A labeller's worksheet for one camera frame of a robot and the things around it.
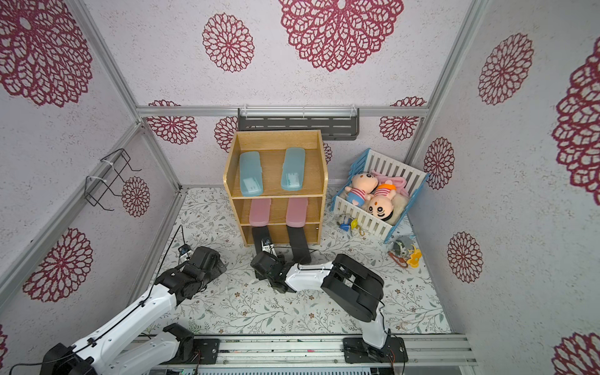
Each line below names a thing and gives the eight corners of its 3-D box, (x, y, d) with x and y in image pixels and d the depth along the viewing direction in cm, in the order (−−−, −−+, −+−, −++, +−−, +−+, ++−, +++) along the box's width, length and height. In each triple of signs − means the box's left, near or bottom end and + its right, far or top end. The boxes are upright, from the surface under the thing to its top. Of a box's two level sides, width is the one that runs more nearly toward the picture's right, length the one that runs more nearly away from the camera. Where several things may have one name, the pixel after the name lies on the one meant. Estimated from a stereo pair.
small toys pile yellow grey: (386, 258, 97) (390, 251, 92) (392, 244, 101) (396, 237, 97) (413, 272, 93) (419, 265, 89) (418, 257, 97) (424, 250, 93)
